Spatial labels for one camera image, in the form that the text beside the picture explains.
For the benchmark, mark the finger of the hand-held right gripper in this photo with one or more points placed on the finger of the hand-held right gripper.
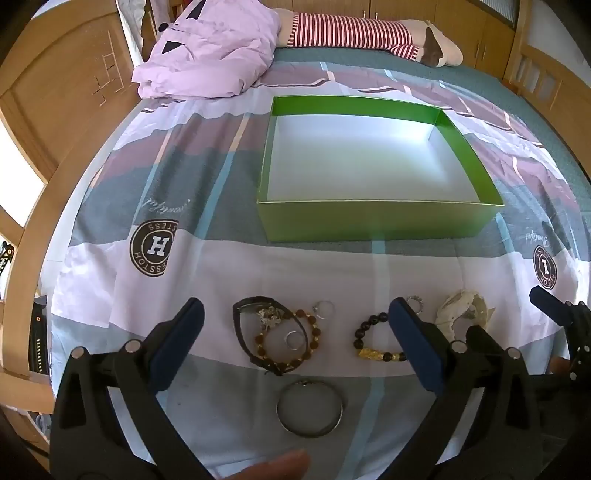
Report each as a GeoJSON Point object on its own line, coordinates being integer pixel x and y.
{"type": "Point", "coordinates": [549, 301]}

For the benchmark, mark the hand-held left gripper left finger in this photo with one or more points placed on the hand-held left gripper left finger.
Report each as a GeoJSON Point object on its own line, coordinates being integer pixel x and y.
{"type": "Point", "coordinates": [178, 344]}

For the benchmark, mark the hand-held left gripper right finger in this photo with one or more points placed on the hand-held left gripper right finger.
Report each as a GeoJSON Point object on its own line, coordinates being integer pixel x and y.
{"type": "Point", "coordinates": [415, 344]}

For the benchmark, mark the black wrist watch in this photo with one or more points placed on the black wrist watch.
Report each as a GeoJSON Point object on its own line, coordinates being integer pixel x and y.
{"type": "Point", "coordinates": [244, 332]}

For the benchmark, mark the silver bangle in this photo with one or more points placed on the silver bangle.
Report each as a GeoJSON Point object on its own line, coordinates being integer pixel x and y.
{"type": "Point", "coordinates": [310, 408]}

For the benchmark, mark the green cardboard box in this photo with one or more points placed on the green cardboard box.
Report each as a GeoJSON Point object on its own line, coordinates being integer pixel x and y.
{"type": "Point", "coordinates": [364, 152]}

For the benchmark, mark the person's right hand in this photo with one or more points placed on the person's right hand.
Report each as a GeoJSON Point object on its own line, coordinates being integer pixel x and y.
{"type": "Point", "coordinates": [558, 366]}

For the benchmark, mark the person's left hand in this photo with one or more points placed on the person's left hand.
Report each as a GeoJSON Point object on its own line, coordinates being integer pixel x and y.
{"type": "Point", "coordinates": [272, 468]}

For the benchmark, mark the printed patchwork bed sheet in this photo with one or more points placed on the printed patchwork bed sheet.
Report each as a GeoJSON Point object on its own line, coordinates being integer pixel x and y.
{"type": "Point", "coordinates": [184, 258]}

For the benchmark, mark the black electronic device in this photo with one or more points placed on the black electronic device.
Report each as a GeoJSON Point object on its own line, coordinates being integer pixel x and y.
{"type": "Point", "coordinates": [39, 341]}

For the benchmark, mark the wooden door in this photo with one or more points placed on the wooden door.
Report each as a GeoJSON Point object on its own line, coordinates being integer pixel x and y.
{"type": "Point", "coordinates": [55, 78]}

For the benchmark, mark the purple quilt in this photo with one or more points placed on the purple quilt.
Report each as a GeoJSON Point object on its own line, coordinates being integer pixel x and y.
{"type": "Point", "coordinates": [207, 50]}

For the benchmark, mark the striped plush toy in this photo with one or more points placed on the striped plush toy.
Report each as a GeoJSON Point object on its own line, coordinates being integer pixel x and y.
{"type": "Point", "coordinates": [364, 30]}

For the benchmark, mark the wooden bed frame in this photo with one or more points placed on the wooden bed frame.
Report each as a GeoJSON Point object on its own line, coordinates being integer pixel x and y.
{"type": "Point", "coordinates": [69, 194]}

